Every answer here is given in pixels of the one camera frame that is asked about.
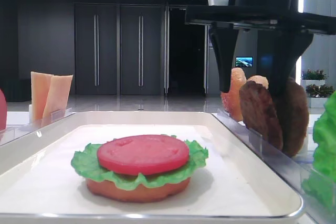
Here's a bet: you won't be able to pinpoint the standing green lettuce leaf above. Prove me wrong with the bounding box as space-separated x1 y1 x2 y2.
302 94 335 214

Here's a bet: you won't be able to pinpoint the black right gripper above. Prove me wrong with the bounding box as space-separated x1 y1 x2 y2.
185 0 335 96

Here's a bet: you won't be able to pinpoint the green lettuce leaf on tray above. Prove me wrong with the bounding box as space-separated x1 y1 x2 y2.
71 140 209 190

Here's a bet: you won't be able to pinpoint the orange cheese slice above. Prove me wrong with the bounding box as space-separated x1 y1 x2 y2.
30 71 54 121
43 75 73 119

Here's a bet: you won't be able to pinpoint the white rectangular metal tray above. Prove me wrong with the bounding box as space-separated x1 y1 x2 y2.
1 111 304 223

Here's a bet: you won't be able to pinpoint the left orange cheese slice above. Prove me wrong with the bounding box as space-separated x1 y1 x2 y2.
30 71 54 121

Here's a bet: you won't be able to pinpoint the right orange cheese slice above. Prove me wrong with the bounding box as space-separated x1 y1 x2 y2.
43 75 73 119

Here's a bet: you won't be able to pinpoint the red tomato slice on tray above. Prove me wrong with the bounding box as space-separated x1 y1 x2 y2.
97 135 189 176

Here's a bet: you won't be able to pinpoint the bun half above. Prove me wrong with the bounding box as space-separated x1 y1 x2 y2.
220 68 247 122
247 75 269 89

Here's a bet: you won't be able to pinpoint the left long clear acrylic rail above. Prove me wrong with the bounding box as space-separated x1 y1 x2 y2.
1 108 75 146

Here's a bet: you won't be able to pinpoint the left bun half top right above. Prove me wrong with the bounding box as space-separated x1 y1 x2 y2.
220 68 247 122

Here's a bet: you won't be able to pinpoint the potted plants in white planter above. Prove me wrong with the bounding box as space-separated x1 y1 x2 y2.
301 69 327 109

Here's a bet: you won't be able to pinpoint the right long clear acrylic rail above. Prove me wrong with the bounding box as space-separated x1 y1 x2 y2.
214 109 335 223

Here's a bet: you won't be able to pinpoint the dark brown meat patty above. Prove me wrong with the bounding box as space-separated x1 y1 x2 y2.
274 77 309 157

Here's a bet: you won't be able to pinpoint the bun bottom under lettuce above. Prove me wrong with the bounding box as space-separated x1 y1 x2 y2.
86 178 191 203

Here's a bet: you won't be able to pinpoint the standing red tomato slice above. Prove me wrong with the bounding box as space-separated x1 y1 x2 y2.
0 90 7 131

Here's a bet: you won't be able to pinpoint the long clear acrylic rail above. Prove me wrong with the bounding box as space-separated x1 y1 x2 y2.
1 108 75 146
214 109 335 223

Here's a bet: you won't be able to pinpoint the small wall screen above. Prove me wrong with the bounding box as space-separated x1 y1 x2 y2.
235 57 253 68

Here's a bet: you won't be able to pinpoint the dark double cabinet doors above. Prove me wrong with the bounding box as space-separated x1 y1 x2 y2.
75 4 164 95

